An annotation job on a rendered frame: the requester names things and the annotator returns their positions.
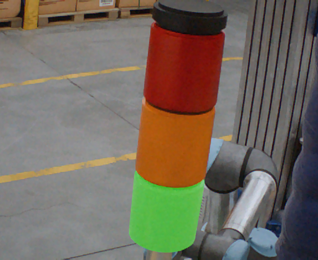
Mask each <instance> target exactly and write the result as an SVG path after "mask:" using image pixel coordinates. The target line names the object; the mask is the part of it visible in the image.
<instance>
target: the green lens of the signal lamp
mask: <svg viewBox="0 0 318 260"><path fill-rule="evenodd" d="M204 185H205V181H204V180H202V181H201V182H199V183H198V184H196V185H194V186H187V187H184V188H167V187H163V186H159V185H156V184H153V183H150V182H148V181H147V180H145V179H144V178H142V177H141V176H140V175H139V174H138V173H137V171H135V176H134V182H133V192H132V195H133V197H132V203H131V214H130V229H129V235H130V236H131V239H132V240H133V241H134V242H135V243H136V244H137V245H140V246H142V247H143V248H145V249H148V250H152V251H157V252H162V253H173V252H176V251H181V250H183V249H186V248H188V247H190V246H191V245H192V244H193V242H194V239H195V235H196V230H197V223H198V219H199V215H200V208H201V200H202V197H203V189H204Z"/></svg>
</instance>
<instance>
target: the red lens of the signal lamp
mask: <svg viewBox="0 0 318 260"><path fill-rule="evenodd" d="M224 41H225V33H224V32H223V30H221V31H220V32H218V33H214V34H211V35H210V34H193V33H184V32H178V31H175V30H170V29H168V28H164V27H161V26H160V25H159V24H157V23H156V21H155V22H153V23H152V24H151V28H150V34H149V45H148V55H147V60H146V71H145V77H144V87H143V96H144V97H145V98H146V99H147V100H148V101H149V102H150V103H152V104H153V105H155V106H158V107H159V108H162V109H165V110H169V111H175V112H180V113H198V112H203V111H206V110H209V109H210V108H212V107H214V106H215V104H216V102H217V97H218V90H219V79H220V74H221V67H222V64H221V63H222V59H223V52H224V49H223V48H224Z"/></svg>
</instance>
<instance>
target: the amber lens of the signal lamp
mask: <svg viewBox="0 0 318 260"><path fill-rule="evenodd" d="M215 114H216V108H215V106H214V107H212V108H210V109H209V110H206V111H203V112H198V113H180V112H175V111H169V110H165V109H162V108H159V107H158V106H155V105H153V104H152V103H150V102H149V101H148V100H147V99H146V98H145V97H144V98H143V99H142V104H141V114H140V121H139V137H138V148H137V154H136V165H135V169H136V171H137V173H138V174H139V175H140V176H141V177H142V178H144V179H145V180H147V181H148V182H150V183H153V184H156V185H159V186H163V187H167V188H184V187H187V186H194V185H196V184H198V183H199V182H201V181H202V180H203V179H204V178H205V176H206V170H207V165H208V158H209V153H210V146H211V138H212V133H213V126H214V118H215Z"/></svg>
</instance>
